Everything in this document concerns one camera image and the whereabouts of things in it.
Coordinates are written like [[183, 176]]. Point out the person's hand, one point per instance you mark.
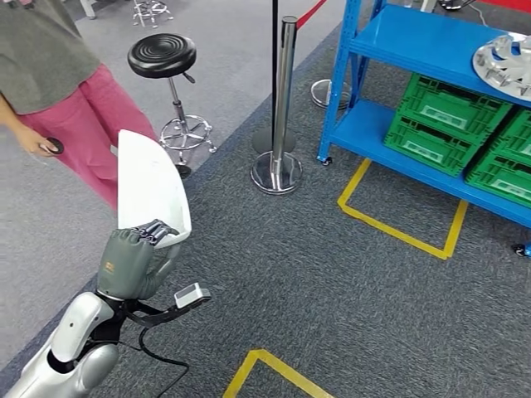
[[33, 140]]

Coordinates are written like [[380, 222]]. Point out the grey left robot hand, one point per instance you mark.
[[125, 263]]

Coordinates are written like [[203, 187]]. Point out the black round remote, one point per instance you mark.
[[56, 146]]

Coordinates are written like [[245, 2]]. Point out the white plastic mirror cover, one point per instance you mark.
[[145, 181]]

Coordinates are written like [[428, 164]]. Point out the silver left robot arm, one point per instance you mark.
[[70, 346]]

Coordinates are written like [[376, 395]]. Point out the person's forearm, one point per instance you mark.
[[8, 115]]

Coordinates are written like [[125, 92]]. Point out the blue metal shelf rack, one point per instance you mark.
[[415, 38]]

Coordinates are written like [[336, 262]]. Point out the person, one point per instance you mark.
[[54, 55]]

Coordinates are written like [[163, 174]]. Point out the black seat chrome stool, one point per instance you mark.
[[162, 55]]

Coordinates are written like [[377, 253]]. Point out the chrome stool base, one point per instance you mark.
[[151, 11]]

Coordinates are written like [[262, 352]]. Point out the red barrier belt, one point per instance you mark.
[[510, 4], [311, 14]]

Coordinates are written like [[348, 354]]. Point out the silver wheel hubcap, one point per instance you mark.
[[506, 71]]

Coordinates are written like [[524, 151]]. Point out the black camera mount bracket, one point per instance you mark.
[[157, 316]]

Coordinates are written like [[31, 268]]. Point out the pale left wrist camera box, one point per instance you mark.
[[190, 295]]

